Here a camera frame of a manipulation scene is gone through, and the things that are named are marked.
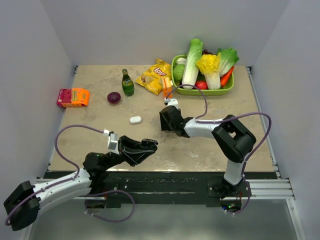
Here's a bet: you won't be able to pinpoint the white earbud charging case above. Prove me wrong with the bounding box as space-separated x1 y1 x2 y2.
129 116 142 125

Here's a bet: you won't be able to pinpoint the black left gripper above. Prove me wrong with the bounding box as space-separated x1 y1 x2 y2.
102 135 155 170

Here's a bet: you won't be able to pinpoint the pink orange snack box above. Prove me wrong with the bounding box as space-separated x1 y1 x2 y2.
56 88 90 108

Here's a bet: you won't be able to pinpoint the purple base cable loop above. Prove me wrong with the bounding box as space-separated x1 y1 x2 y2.
79 189 136 223

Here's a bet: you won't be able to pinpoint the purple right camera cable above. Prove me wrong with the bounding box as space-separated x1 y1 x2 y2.
164 84 273 180

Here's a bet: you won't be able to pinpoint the dark purple grapes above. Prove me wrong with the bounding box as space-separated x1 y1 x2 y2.
202 49 213 55

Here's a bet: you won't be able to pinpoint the yellow leaf cabbage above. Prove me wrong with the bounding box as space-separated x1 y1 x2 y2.
196 53 221 90

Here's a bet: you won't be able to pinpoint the green leaf lettuce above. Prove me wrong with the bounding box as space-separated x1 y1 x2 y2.
217 47 239 77

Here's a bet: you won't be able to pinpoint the black earbud charging case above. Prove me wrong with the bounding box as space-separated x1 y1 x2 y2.
140 138 159 152

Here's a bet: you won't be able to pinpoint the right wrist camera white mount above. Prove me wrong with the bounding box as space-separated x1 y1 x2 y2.
163 98 179 109

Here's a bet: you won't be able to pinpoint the aluminium frame rail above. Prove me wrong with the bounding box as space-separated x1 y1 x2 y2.
247 179 295 200

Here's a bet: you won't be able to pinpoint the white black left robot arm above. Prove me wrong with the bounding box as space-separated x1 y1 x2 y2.
3 135 158 231

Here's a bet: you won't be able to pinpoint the long napa cabbage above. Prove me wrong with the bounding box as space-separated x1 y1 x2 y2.
182 38 204 90

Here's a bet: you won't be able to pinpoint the orange juice carton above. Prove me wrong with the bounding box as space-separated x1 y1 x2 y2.
161 77 173 99

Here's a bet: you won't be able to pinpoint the yellow Lays chips bag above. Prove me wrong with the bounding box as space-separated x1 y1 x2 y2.
135 58 172 96

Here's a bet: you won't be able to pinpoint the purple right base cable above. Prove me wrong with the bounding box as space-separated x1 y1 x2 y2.
223 178 252 215

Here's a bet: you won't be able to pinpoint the red onion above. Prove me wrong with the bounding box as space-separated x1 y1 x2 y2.
107 91 121 105

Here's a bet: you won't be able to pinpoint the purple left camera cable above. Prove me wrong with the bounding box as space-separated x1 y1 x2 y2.
4 124 106 226

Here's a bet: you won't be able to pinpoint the green glass bottle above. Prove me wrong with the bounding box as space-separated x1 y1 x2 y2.
121 68 135 97

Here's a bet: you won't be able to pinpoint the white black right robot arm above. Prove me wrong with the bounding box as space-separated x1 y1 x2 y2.
159 105 257 197

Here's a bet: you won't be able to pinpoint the red apple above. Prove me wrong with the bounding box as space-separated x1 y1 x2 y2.
194 80 208 90

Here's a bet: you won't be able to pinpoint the round green cabbage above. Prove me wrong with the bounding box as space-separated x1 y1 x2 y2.
172 64 185 82

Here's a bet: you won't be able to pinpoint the orange carrot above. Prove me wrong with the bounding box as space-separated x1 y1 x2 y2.
220 66 235 88

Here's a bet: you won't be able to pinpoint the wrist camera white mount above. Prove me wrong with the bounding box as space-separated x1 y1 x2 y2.
102 129 118 152
163 98 179 109

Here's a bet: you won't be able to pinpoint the green plastic basket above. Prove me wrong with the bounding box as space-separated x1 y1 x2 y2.
171 54 235 97

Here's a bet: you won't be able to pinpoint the purple camera cable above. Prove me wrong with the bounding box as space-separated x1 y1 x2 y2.
164 84 273 180
4 124 106 226

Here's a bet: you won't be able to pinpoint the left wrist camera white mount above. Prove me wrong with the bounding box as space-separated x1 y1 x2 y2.
102 129 118 152

